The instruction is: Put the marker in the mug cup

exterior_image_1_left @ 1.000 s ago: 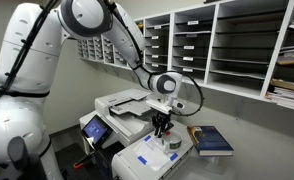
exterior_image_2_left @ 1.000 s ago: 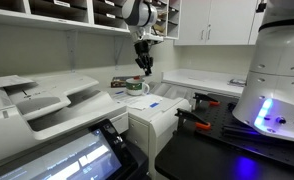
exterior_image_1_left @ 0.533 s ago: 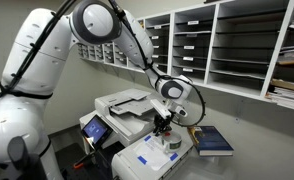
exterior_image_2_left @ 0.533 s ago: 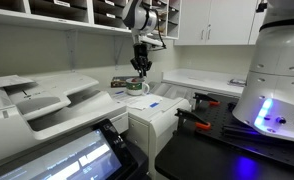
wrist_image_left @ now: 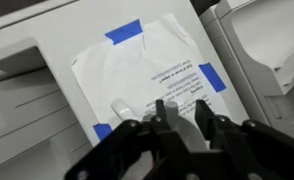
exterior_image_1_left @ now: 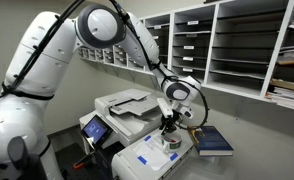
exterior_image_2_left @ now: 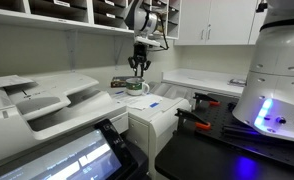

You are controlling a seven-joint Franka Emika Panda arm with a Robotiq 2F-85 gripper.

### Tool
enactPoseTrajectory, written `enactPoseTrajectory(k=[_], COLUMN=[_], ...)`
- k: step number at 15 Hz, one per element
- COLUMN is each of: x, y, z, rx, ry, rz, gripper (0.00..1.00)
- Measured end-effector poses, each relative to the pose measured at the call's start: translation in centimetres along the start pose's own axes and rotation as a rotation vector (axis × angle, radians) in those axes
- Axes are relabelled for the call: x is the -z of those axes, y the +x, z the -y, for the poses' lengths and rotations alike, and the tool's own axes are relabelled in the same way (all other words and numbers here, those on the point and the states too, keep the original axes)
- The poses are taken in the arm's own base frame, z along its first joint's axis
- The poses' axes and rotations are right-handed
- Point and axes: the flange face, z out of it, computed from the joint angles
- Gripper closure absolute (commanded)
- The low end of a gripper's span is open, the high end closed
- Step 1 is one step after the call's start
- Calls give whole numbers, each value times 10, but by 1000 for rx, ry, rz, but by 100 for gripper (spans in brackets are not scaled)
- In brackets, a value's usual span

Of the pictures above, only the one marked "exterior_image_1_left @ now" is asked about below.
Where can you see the copier touchscreen panel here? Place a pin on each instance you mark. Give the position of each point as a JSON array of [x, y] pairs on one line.
[[95, 130]]

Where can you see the white paper sheet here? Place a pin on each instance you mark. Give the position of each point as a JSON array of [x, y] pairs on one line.
[[153, 155]]

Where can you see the blue tape piece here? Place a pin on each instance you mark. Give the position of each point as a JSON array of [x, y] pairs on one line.
[[147, 138], [142, 160], [173, 156]]

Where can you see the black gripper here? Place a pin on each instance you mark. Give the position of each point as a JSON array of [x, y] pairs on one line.
[[172, 118]]

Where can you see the blue hardcover book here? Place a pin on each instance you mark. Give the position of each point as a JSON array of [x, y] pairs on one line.
[[210, 140]]

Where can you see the small white mail sorter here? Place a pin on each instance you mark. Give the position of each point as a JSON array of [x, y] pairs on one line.
[[115, 58]]

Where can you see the large white office copier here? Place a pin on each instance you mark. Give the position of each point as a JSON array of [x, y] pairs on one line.
[[133, 115]]

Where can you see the white shelf label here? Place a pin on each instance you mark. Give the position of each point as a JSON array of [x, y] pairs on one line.
[[187, 69], [188, 58], [189, 47], [192, 22]]

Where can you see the large white shelf unit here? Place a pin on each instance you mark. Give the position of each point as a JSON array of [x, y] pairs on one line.
[[210, 40]]

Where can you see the white mug with green band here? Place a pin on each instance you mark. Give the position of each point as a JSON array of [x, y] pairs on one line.
[[172, 144]]

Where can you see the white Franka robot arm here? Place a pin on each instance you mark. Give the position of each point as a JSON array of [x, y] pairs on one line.
[[30, 66]]

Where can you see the stack of papers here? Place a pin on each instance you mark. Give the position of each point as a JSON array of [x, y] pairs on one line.
[[293, 56], [287, 95]]

